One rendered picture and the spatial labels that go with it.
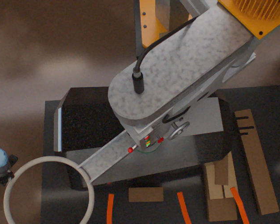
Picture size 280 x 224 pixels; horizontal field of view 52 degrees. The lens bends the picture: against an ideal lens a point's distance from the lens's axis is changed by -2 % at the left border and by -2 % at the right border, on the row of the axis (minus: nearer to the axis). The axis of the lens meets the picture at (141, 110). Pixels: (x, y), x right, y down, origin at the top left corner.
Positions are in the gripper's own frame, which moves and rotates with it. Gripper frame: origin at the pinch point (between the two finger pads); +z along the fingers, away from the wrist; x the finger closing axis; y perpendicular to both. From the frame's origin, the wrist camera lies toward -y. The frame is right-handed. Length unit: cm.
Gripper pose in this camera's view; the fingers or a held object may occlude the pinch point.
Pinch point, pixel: (8, 177)
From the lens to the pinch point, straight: 180.2
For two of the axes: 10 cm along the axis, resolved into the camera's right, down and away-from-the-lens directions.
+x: 9.0, 4.4, 0.1
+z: -2.6, 5.1, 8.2
